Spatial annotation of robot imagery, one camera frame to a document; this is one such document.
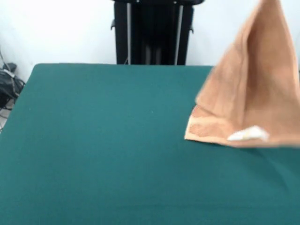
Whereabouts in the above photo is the tan terry towel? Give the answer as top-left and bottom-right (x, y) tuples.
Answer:
(184, 0), (300, 150)

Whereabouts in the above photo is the dark green table cloth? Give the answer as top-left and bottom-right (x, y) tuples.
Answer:
(0, 62), (300, 225)

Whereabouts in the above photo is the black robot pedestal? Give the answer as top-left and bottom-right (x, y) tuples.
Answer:
(110, 0), (195, 66)

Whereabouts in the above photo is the black cable bundle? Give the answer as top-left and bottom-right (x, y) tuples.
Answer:
(0, 62), (26, 111)

